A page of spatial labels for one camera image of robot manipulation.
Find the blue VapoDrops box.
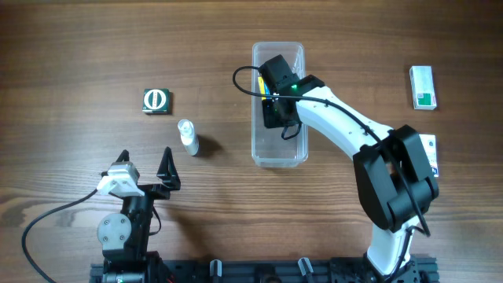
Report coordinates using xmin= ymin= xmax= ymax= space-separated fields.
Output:
xmin=257 ymin=76 xmax=270 ymax=101

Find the dark green ointment box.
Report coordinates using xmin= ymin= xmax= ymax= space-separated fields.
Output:
xmin=142 ymin=88 xmax=171 ymax=114

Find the white green caplets box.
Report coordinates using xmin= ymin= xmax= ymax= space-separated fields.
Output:
xmin=409 ymin=66 xmax=437 ymax=110

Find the white plaster box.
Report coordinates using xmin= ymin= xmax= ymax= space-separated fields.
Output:
xmin=419 ymin=134 xmax=439 ymax=178

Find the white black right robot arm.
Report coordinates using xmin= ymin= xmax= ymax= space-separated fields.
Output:
xmin=257 ymin=55 xmax=439 ymax=282

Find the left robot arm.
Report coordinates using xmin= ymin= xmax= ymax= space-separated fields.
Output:
xmin=97 ymin=147 xmax=181 ymax=283

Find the small white spray bottle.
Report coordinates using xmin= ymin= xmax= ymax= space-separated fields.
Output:
xmin=178 ymin=119 xmax=199 ymax=156

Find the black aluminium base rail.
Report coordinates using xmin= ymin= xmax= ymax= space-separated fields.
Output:
xmin=89 ymin=255 xmax=440 ymax=283

